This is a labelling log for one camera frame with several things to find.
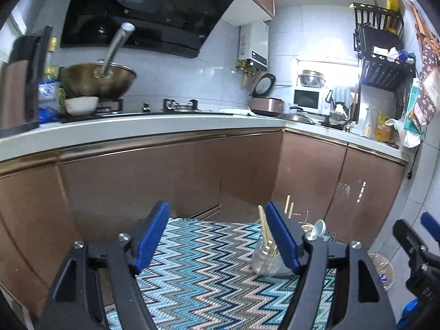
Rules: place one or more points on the glass pan lid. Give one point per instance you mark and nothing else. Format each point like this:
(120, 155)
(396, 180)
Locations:
(297, 115)

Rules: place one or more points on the grey blue towel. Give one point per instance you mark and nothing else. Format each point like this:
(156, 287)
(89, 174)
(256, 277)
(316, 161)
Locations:
(342, 96)

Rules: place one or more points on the black range hood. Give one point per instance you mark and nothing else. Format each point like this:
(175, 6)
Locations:
(154, 10)

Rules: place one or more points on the bunch of wooden chopsticks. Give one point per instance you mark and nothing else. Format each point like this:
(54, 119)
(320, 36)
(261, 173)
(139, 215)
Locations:
(264, 223)

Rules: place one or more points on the copper electric kettle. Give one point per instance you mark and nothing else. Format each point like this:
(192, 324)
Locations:
(17, 96)

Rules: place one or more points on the copper rice cooker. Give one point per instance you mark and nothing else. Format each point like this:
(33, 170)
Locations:
(266, 101)

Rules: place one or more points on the white ceramic spoon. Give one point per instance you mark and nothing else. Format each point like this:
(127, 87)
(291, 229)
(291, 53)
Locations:
(317, 229)

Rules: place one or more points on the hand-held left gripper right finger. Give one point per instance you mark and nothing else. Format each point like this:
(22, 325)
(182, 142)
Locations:
(283, 237)

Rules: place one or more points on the brown floral apron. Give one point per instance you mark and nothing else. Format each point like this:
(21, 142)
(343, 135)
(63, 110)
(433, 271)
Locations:
(428, 75)

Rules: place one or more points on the teal patterned bag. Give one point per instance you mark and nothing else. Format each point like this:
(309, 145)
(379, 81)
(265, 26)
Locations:
(412, 106)

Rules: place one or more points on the black dish rack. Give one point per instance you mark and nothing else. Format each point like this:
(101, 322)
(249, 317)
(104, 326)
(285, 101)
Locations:
(381, 62)

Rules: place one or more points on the white plastic bag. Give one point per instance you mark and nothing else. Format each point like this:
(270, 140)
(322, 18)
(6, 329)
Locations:
(409, 134)

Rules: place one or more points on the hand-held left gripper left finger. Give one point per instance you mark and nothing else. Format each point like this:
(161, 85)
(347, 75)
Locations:
(151, 239)

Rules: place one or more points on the bin with plastic liner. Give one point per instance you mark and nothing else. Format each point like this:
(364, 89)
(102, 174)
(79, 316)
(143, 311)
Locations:
(381, 270)

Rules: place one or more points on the yellow roll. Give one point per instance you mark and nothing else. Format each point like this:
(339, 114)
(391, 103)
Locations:
(392, 5)

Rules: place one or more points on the oil bottle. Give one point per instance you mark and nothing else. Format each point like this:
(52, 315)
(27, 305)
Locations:
(51, 58)

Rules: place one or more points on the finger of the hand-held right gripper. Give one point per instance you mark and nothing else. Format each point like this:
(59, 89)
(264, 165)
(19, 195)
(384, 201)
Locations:
(432, 225)
(421, 264)

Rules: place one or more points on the clear glass jar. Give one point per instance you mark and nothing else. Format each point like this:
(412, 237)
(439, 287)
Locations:
(264, 263)

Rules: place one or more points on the white microwave oven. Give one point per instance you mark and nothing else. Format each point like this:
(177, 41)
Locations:
(306, 98)

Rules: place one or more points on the orange liquid bottle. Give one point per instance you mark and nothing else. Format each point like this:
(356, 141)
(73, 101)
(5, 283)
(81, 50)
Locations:
(382, 129)

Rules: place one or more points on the zigzag patterned woven mat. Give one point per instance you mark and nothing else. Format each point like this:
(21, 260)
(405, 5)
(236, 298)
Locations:
(206, 264)

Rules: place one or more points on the black gas stove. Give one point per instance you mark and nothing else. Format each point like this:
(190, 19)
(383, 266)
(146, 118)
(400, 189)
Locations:
(154, 108)

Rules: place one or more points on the clear plastic bottle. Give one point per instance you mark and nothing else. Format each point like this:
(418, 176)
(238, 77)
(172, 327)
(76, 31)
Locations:
(368, 123)

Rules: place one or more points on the copper kitchen base cabinets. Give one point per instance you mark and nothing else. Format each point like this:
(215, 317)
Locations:
(154, 178)

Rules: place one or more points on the white bowl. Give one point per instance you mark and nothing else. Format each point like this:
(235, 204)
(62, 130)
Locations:
(81, 106)

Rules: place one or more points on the steel pot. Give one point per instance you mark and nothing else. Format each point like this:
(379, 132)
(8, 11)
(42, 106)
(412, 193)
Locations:
(311, 77)

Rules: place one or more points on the blue and white packet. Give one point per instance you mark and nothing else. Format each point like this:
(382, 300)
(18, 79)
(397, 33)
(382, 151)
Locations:
(48, 99)

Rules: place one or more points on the white water heater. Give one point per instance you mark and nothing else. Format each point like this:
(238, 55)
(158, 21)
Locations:
(256, 43)

